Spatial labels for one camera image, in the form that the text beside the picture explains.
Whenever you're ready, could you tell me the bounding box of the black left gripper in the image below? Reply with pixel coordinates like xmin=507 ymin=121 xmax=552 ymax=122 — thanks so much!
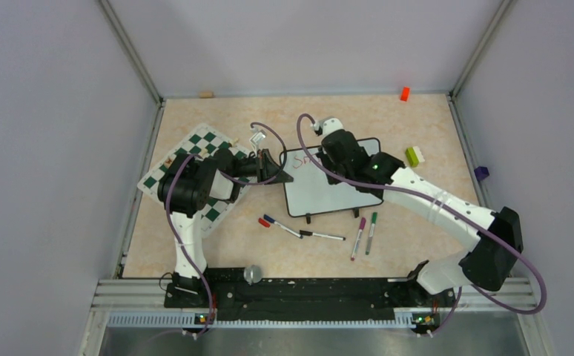
xmin=231 ymin=149 xmax=293 ymax=185

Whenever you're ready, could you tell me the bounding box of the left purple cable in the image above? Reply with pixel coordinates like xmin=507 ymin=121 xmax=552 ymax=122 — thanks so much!
xmin=164 ymin=122 xmax=288 ymax=339

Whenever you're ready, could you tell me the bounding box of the blue cap whiteboard marker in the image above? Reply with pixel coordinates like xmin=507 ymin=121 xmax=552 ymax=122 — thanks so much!
xmin=263 ymin=214 xmax=303 ymax=239

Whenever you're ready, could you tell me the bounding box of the green cap whiteboard marker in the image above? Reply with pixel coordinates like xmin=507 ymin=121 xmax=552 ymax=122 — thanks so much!
xmin=365 ymin=211 xmax=378 ymax=255

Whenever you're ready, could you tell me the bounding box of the green and white brick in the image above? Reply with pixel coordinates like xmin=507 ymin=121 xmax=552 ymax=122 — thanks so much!
xmin=405 ymin=146 xmax=425 ymax=168

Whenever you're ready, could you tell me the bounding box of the magenta cap whiteboard marker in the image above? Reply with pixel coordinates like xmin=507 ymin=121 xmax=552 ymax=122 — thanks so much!
xmin=350 ymin=217 xmax=367 ymax=261

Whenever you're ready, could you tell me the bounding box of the black cap whiteboard marker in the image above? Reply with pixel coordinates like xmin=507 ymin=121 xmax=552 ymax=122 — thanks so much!
xmin=300 ymin=230 xmax=346 ymax=241

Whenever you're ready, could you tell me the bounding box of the white whiteboard black frame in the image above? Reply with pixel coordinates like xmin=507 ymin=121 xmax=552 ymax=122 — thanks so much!
xmin=280 ymin=148 xmax=383 ymax=217

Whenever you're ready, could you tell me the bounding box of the red marker cap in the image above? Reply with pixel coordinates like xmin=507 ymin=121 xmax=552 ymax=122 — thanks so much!
xmin=258 ymin=218 xmax=271 ymax=228

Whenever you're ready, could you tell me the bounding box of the purple block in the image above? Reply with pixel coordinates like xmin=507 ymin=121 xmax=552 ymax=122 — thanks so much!
xmin=474 ymin=166 xmax=490 ymax=182

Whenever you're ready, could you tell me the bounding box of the purple cable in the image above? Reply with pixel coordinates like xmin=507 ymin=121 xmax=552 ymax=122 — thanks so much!
xmin=164 ymin=122 xmax=288 ymax=339
xmin=295 ymin=113 xmax=548 ymax=339

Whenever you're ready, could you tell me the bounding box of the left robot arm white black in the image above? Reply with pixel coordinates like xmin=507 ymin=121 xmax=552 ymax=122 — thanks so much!
xmin=157 ymin=148 xmax=294 ymax=307

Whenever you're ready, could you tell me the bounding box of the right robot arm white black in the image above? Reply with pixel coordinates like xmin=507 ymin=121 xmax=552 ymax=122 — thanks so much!
xmin=316 ymin=128 xmax=522 ymax=306

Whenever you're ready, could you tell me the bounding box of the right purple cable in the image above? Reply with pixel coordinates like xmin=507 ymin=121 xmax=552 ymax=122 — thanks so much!
xmin=295 ymin=113 xmax=548 ymax=339

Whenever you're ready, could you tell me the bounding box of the grey round knob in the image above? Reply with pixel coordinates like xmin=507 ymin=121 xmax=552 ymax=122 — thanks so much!
xmin=243 ymin=265 xmax=263 ymax=285

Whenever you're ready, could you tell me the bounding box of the green white chess mat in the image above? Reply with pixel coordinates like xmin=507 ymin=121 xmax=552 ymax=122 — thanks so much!
xmin=136 ymin=122 xmax=254 ymax=240

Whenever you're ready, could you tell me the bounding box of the orange block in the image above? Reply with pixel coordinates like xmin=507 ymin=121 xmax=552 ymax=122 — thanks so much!
xmin=400 ymin=87 xmax=411 ymax=102

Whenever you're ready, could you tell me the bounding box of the wooden block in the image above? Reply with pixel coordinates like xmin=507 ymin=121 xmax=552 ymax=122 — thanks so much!
xmin=198 ymin=90 xmax=215 ymax=99

